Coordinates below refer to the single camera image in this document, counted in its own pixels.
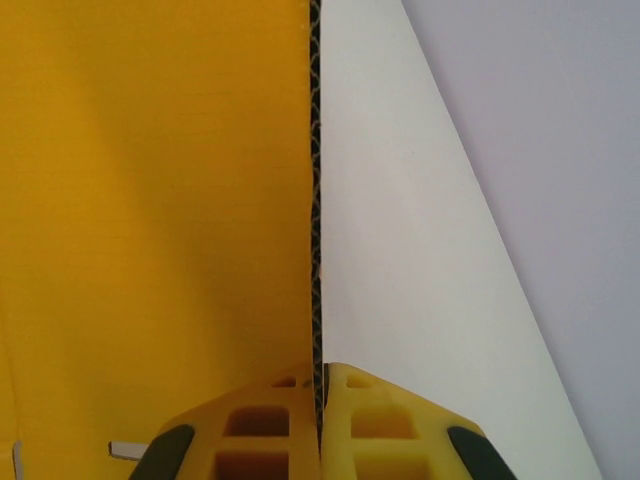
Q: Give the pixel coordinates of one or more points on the yellow corrugated cardboard box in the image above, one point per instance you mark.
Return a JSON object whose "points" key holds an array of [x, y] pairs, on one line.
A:
{"points": [[150, 200]]}

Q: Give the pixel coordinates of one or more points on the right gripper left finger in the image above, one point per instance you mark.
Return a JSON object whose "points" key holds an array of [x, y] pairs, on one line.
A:
{"points": [[260, 440]]}

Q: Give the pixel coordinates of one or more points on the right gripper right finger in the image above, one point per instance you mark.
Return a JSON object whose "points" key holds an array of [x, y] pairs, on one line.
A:
{"points": [[380, 440]]}

